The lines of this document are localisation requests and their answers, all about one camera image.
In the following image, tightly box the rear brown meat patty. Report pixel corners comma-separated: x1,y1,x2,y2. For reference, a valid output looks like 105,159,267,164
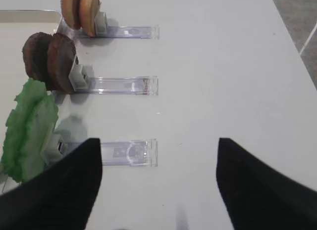
47,33,76,94

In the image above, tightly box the brown meat patty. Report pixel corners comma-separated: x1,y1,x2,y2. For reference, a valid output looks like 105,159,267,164
47,33,76,94
22,32,55,91

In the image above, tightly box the clear acrylic bread holder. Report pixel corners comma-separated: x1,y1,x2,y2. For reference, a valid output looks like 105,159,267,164
74,11,160,40

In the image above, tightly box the green lettuce leaf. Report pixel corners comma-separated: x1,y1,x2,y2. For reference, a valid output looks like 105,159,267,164
1,78,58,183

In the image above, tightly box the clear acrylic patty holder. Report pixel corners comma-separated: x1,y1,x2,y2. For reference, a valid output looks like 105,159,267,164
65,57,159,95

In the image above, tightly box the white rectangular serving tray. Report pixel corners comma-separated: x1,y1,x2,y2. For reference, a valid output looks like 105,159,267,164
0,10,61,68

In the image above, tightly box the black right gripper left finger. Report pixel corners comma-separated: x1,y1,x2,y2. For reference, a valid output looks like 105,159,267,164
0,138,103,230

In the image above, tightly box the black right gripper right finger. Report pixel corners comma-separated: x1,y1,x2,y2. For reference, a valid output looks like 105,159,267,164
216,138,317,230

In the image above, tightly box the clear acrylic lettuce holder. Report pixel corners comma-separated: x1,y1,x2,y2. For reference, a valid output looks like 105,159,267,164
41,115,159,168

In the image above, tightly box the rear toasted bread slice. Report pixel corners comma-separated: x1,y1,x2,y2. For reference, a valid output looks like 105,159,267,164
79,0,100,37

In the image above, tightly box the front brown meat patty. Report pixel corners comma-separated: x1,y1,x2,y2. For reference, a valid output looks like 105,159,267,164
22,32,55,91

